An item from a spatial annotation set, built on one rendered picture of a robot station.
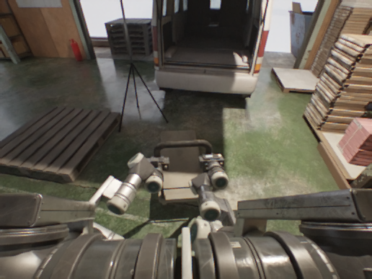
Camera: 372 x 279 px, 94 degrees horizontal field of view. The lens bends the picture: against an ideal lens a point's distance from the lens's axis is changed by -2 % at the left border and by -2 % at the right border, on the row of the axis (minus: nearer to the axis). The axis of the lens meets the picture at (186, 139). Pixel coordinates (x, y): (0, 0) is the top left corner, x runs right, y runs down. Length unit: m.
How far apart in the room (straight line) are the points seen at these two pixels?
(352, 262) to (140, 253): 0.24
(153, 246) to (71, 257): 0.09
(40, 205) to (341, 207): 0.38
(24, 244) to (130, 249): 0.12
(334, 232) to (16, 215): 0.39
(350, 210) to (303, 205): 0.06
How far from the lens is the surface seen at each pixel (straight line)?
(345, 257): 0.30
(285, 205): 0.37
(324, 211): 0.33
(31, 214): 0.30
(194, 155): 1.74
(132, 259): 0.25
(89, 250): 0.27
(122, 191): 0.76
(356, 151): 2.41
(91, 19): 7.58
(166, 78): 2.73
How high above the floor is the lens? 1.44
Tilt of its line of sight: 40 degrees down
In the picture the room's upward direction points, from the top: 1 degrees clockwise
